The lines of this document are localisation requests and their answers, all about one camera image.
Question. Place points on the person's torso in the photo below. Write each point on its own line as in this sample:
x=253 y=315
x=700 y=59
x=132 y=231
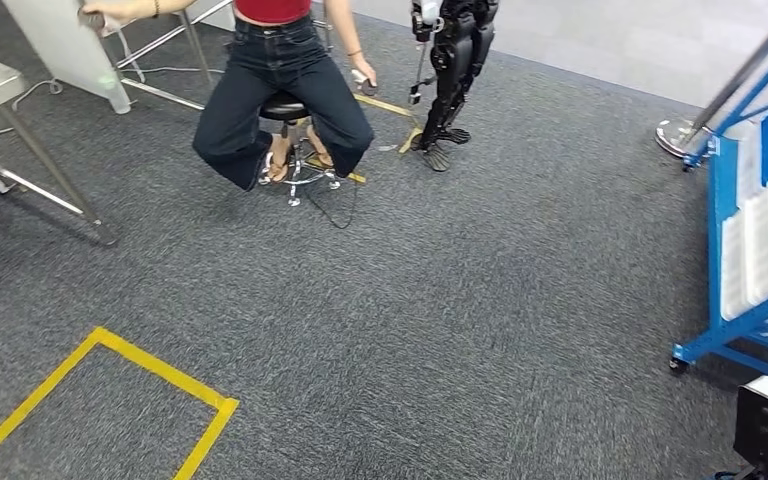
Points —
x=271 y=10

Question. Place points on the person's forearm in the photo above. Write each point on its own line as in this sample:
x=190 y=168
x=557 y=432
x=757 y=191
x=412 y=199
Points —
x=341 y=30
x=159 y=5

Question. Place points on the white partition board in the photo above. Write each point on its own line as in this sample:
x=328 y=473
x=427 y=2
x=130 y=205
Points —
x=59 y=40

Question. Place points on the steel side table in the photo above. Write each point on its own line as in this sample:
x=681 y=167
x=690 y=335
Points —
x=159 y=94

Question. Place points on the blue metal shelf rack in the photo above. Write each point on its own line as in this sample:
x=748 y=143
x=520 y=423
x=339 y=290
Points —
x=722 y=265

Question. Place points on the black robot leg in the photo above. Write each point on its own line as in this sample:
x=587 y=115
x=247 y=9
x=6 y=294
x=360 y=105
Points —
x=453 y=66

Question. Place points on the white plastic bin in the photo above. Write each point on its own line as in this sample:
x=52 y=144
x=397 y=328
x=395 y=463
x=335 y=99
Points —
x=733 y=272
x=758 y=252
x=748 y=166

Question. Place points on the person's foot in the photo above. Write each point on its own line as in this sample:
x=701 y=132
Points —
x=321 y=149
x=278 y=159

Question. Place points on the person's hand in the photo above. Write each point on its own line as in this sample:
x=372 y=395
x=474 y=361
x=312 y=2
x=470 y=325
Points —
x=106 y=9
x=364 y=66

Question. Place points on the chrome stanchion post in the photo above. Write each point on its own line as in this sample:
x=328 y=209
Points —
x=679 y=139

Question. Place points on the black stool seat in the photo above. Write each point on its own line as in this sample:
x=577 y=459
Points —
x=284 y=106

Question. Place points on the grey handheld device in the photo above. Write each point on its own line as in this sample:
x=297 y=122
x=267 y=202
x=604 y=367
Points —
x=91 y=20
x=365 y=86

